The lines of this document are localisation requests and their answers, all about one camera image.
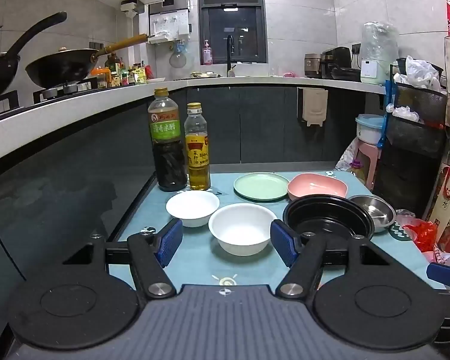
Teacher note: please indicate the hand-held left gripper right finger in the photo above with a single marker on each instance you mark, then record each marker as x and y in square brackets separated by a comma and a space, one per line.
[283, 243]

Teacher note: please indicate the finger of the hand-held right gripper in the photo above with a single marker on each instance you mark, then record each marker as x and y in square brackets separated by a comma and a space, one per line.
[444, 273]

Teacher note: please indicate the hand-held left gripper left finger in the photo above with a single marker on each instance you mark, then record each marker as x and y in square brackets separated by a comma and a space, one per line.
[168, 242]

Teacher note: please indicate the small white bowl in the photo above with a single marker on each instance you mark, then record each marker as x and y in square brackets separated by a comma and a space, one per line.
[191, 206]

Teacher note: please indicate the large white bowl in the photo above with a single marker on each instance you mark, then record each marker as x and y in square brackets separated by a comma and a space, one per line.
[240, 228]

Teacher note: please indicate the black plastic bowl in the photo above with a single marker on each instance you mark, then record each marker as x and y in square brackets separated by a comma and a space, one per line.
[322, 219]

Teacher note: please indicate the green plate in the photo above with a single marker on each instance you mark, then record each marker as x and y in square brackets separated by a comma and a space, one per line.
[260, 186]

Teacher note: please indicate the pink bowl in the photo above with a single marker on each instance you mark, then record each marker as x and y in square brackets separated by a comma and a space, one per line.
[315, 187]

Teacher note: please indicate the stainless steel bowl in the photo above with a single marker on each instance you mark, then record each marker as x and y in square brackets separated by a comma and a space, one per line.
[375, 210]

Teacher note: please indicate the red plastic bag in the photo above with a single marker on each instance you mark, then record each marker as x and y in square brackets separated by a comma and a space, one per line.
[422, 234]

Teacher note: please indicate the yellow cooking oil bottle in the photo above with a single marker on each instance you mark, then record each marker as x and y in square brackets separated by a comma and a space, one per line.
[198, 172]

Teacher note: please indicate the dark vinegar bottle green label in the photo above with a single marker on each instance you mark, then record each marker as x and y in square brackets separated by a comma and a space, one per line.
[168, 165]

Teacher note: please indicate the oil jug with purple cap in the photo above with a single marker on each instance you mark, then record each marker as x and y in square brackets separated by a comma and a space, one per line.
[358, 172]

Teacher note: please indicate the printed plastic bag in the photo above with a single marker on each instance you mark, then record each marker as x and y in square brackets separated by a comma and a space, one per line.
[347, 157]

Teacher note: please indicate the pink plastic stool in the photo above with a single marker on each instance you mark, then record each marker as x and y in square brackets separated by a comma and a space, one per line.
[365, 165]

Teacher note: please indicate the black mesh storage rack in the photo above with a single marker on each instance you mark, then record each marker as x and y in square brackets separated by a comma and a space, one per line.
[416, 138]

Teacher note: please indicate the beige hanging bin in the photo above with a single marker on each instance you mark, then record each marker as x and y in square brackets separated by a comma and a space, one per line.
[313, 105]

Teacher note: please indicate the white container with blue lid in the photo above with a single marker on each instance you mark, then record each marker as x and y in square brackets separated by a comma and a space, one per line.
[369, 129]

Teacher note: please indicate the white kitchen countertop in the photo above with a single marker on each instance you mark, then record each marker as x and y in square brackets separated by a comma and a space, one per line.
[97, 101]

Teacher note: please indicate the small crumpled plastic bags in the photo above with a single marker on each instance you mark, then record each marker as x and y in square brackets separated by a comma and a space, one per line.
[405, 113]

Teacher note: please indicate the row of condiment bottles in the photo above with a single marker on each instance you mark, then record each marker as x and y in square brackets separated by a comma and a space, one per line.
[120, 75]

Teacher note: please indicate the silver rice cooker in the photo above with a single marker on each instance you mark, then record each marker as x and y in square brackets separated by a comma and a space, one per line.
[313, 65]

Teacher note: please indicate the black electric grill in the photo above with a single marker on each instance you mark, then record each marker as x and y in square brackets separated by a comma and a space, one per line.
[345, 73]

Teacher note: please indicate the pink soap bottle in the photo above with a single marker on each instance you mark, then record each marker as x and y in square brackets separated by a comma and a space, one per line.
[207, 54]

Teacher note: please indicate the black countertop appliance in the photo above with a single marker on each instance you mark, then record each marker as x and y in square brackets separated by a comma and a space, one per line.
[337, 58]

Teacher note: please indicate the black faucet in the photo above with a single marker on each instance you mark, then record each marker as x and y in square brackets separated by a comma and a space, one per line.
[230, 56]

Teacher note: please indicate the gas stove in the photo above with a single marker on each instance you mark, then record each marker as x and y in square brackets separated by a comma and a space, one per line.
[30, 99]

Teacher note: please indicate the white plastic bags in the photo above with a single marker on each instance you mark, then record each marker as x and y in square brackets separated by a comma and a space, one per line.
[420, 71]

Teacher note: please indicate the white appliance with plastic cover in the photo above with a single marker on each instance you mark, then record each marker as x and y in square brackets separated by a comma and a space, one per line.
[377, 56]

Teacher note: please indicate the dark window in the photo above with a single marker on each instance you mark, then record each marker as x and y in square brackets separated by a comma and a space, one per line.
[232, 26]

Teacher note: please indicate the black frying pan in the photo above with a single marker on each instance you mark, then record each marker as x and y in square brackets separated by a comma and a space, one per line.
[0, 75]

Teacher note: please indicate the wall socket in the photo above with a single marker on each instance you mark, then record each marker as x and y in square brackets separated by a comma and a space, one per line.
[355, 50]

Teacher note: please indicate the white wall-mounted rack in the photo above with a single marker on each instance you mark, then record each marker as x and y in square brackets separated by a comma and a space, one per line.
[168, 24]

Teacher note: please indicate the wall tissue holder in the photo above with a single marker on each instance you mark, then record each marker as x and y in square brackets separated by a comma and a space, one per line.
[132, 7]

